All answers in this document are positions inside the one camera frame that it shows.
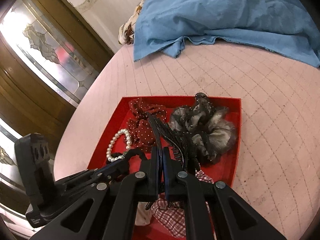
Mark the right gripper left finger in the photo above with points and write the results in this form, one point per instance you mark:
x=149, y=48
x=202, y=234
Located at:
x=152, y=172

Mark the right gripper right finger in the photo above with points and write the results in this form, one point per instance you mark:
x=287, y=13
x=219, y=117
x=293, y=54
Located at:
x=178, y=184

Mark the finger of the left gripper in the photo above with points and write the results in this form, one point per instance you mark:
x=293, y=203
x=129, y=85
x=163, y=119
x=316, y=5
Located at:
x=114, y=171

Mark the white scrunchie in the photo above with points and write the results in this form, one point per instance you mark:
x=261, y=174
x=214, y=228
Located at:
x=143, y=215

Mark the red plaid scrunchie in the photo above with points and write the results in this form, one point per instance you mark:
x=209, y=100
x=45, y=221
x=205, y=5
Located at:
x=171, y=216

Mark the black hair claw clip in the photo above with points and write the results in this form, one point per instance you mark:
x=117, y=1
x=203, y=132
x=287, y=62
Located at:
x=182, y=146

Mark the red polka dot scrunchie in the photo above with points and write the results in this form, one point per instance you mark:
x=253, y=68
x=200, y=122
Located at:
x=142, y=136

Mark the red cardboard tray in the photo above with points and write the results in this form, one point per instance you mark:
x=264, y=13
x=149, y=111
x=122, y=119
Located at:
x=199, y=221

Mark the grey black organza scrunchie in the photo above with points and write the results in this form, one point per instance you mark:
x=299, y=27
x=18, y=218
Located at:
x=206, y=126

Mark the wooden glass door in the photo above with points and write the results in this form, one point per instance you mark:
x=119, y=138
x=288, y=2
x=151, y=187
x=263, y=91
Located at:
x=50, y=57

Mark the floral patterned blanket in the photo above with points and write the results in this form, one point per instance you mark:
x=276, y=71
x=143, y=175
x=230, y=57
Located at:
x=127, y=30

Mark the blue bed sheet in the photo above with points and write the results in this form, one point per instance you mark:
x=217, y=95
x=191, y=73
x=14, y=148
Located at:
x=281, y=26

